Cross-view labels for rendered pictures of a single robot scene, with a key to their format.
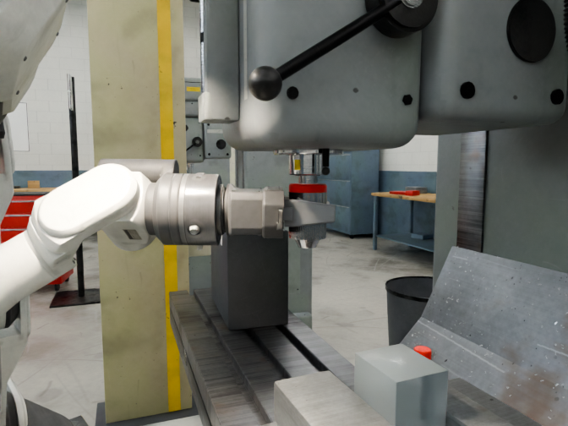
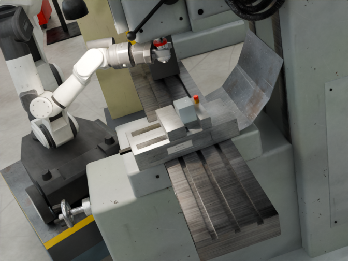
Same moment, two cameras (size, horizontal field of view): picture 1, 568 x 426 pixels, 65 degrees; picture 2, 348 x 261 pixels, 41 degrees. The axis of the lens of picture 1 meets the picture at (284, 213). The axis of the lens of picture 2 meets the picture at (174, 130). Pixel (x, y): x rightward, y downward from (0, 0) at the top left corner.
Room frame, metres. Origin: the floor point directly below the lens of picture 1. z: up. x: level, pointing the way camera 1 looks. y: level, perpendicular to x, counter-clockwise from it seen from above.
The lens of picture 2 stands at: (-0.88, -0.38, 1.88)
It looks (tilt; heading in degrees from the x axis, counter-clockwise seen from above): 34 degrees down; 15
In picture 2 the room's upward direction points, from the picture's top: 15 degrees counter-clockwise
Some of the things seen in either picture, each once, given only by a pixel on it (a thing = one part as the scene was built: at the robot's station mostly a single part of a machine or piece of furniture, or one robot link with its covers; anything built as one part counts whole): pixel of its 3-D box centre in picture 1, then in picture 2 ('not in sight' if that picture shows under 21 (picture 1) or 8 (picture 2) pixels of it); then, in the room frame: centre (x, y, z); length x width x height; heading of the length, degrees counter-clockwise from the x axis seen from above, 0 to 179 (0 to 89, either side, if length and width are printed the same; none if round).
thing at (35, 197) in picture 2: not in sight; (39, 204); (0.63, 0.78, 0.50); 0.20 x 0.05 x 0.20; 41
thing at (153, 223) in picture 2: not in sight; (197, 207); (0.54, -0.01, 0.48); 0.81 x 0.32 x 0.60; 110
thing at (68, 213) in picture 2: not in sight; (76, 210); (0.38, 0.44, 0.68); 0.16 x 0.12 x 0.12; 110
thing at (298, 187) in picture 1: (308, 188); (160, 42); (0.55, -0.03, 1.26); 0.05 x 0.05 x 0.01
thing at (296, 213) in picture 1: (308, 213); (160, 53); (0.52, -0.03, 1.23); 0.06 x 0.02 x 0.03; 91
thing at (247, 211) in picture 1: (234, 211); (136, 54); (0.55, 0.06, 1.23); 0.13 x 0.12 x 0.10; 1
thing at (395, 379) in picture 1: (398, 394); (185, 110); (0.36, -0.10, 1.10); 0.06 x 0.05 x 0.06; 23
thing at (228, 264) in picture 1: (246, 264); (157, 46); (0.93, 0.08, 1.08); 0.22 x 0.12 x 0.20; 17
